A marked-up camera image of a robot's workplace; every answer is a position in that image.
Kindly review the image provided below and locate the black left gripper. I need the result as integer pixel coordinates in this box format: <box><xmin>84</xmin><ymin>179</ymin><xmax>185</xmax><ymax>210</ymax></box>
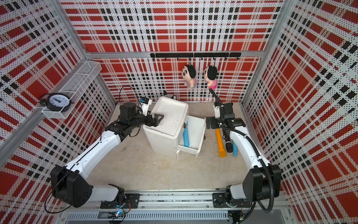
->
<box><xmin>130</xmin><ymin>110</ymin><xmax>163</xmax><ymax>129</ymax></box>

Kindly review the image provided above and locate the white drawer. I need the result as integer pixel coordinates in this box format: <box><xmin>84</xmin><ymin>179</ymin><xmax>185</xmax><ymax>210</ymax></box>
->
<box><xmin>177</xmin><ymin>116</ymin><xmax>206</xmax><ymax>158</ymax></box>

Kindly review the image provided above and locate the white three-drawer cabinet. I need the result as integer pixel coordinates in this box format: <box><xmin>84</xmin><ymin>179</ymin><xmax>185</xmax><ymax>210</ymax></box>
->
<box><xmin>143</xmin><ymin>96</ymin><xmax>189</xmax><ymax>158</ymax></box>

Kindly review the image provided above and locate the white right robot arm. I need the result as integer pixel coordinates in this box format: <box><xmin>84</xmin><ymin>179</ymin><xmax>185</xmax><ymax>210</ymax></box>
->
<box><xmin>206</xmin><ymin>114</ymin><xmax>281</xmax><ymax>213</ymax></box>

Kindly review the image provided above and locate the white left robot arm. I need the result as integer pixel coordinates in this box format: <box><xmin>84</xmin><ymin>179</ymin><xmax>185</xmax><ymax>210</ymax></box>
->
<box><xmin>50</xmin><ymin>102</ymin><xmax>164</xmax><ymax>208</ymax></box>

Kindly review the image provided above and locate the grey plush toy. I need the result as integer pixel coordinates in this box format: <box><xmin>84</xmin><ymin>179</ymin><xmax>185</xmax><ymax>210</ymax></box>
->
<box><xmin>163</xmin><ymin>91</ymin><xmax>177</xmax><ymax>100</ymax></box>

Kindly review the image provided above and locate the boy doll pink shirt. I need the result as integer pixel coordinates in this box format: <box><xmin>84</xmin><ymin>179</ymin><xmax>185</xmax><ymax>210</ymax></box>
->
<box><xmin>204</xmin><ymin>65</ymin><xmax>218</xmax><ymax>90</ymax></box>

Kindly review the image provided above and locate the boy doll striped shirt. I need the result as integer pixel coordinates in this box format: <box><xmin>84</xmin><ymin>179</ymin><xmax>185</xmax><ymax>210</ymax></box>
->
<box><xmin>181</xmin><ymin>65</ymin><xmax>197</xmax><ymax>88</ymax></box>

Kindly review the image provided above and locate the black clock in basket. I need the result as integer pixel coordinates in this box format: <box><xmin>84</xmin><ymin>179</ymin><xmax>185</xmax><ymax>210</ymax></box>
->
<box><xmin>39</xmin><ymin>93</ymin><xmax>73</xmax><ymax>113</ymax></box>

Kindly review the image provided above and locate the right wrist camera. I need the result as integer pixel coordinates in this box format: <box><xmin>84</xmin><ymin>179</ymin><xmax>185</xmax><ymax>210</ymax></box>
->
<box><xmin>214</xmin><ymin>104</ymin><xmax>221</xmax><ymax>119</ymax></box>

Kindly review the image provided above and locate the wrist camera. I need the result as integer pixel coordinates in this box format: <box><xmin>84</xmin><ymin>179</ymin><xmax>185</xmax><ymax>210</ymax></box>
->
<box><xmin>214</xmin><ymin>104</ymin><xmax>221</xmax><ymax>119</ymax></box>
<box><xmin>140</xmin><ymin>97</ymin><xmax>152</xmax><ymax>116</ymax></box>

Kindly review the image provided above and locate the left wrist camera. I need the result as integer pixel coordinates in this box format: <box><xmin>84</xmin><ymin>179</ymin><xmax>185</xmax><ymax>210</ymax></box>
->
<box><xmin>140</xmin><ymin>97</ymin><xmax>152</xmax><ymax>116</ymax></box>

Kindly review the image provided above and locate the black hook rail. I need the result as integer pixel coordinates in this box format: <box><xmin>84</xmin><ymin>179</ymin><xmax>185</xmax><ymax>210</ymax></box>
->
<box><xmin>150</xmin><ymin>52</ymin><xmax>242</xmax><ymax>59</ymax></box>

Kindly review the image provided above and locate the white wire basket shelf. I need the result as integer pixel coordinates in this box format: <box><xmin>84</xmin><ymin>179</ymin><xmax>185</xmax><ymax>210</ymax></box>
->
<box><xmin>42</xmin><ymin>61</ymin><xmax>102</xmax><ymax>119</ymax></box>

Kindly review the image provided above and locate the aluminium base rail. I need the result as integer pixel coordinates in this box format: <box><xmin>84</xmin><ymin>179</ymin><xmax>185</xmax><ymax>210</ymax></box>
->
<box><xmin>55</xmin><ymin>189</ymin><xmax>295</xmax><ymax>224</ymax></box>

